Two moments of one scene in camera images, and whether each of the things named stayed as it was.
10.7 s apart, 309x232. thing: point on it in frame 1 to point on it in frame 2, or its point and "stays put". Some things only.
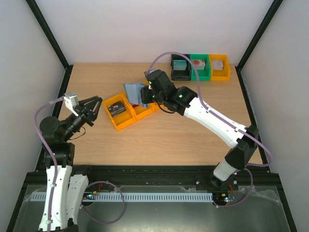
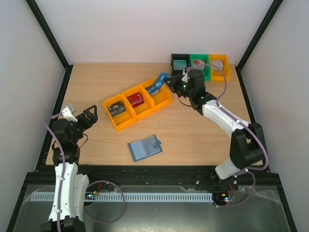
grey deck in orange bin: [217, 65] stays put
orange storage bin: [217, 75] stays put
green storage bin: [204, 74] stays put
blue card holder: [133, 93] to [143, 148]
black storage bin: [181, 68] stays put
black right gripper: [146, 94] to [177, 83]
